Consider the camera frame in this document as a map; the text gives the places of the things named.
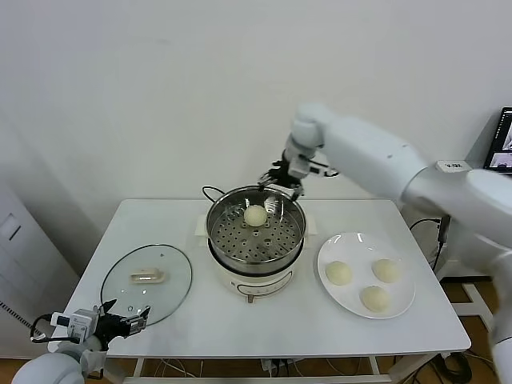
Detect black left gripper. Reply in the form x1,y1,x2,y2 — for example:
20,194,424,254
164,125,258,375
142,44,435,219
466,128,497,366
94,298,152,349

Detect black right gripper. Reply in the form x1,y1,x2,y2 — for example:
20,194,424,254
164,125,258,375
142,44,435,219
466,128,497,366
258,159,307,201

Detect white steamed baozi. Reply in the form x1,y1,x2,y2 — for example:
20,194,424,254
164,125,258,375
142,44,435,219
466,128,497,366
358,285,391,314
325,261,354,287
371,258,402,284
242,204,268,228

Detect glass pot lid cream handle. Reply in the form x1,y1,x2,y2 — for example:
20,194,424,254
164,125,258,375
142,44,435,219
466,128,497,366
100,243,194,330

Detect perforated steel steamer basket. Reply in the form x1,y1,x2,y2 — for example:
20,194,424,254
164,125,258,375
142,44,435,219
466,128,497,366
206,184,308,268

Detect white round plate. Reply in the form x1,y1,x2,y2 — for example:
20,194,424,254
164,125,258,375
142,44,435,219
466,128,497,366
318,232,417,320

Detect cream electric cooker pot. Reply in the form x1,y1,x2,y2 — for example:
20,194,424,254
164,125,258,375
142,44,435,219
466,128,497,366
194,214,319,307

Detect white cabinet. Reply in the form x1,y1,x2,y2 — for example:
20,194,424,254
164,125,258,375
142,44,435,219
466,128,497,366
0,175,81,361

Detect white power strip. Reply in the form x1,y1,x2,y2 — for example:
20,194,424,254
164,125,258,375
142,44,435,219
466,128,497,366
262,358,295,377

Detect white side table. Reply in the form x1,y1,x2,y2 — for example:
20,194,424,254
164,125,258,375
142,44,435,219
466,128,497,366
435,159,505,335

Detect black open laptop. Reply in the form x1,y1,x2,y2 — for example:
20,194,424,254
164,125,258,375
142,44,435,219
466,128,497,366
482,106,512,175

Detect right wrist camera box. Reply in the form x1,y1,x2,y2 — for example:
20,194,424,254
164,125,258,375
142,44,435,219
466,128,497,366
288,155,321,178

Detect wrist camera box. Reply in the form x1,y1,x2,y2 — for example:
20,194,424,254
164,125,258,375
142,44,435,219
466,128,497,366
288,155,321,178
50,308,99,338

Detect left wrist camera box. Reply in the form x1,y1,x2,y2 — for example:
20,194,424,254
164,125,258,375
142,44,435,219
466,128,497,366
50,308,99,338

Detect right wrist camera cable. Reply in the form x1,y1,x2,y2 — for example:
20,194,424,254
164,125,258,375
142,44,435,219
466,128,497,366
315,162,340,178

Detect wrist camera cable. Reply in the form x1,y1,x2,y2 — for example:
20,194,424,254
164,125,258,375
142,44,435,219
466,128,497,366
315,162,340,178
30,314,55,344

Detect white table frame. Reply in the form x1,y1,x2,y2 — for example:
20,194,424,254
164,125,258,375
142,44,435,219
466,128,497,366
99,351,453,384

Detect white floor cables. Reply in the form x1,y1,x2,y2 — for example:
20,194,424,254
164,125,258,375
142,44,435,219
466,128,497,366
155,358,261,379

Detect black cooker power cord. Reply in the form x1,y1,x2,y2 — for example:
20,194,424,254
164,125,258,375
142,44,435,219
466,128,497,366
202,186,225,205

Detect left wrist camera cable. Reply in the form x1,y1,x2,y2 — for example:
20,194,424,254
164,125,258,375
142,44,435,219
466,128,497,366
30,314,55,344

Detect black cable with adapter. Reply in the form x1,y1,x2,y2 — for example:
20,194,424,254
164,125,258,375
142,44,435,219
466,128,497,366
408,215,450,273

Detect black cable coil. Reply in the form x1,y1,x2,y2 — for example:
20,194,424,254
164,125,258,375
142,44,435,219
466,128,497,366
438,351,475,383

